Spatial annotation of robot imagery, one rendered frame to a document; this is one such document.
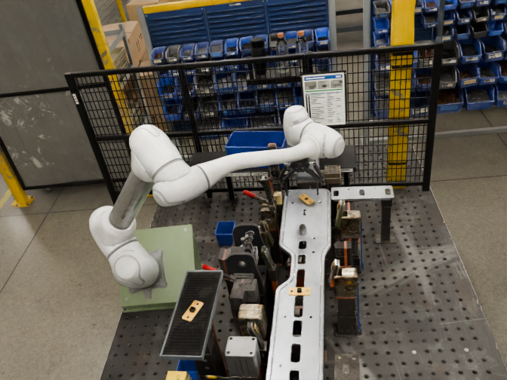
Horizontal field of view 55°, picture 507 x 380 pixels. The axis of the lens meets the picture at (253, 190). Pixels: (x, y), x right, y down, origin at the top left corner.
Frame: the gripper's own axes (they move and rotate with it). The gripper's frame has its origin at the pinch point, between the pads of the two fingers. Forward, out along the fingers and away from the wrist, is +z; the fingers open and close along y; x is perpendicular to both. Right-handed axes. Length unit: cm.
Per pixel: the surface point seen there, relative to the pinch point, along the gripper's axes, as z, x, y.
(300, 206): 13.2, 6.0, -2.0
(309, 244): 13.0, -20.5, 3.0
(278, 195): 6.7, 6.3, -12.1
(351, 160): 10.3, 38.9, 22.9
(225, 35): -7, 196, -67
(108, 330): 113, 9, -133
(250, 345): 2, -79, -13
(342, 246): 14.0, -20.6, 16.9
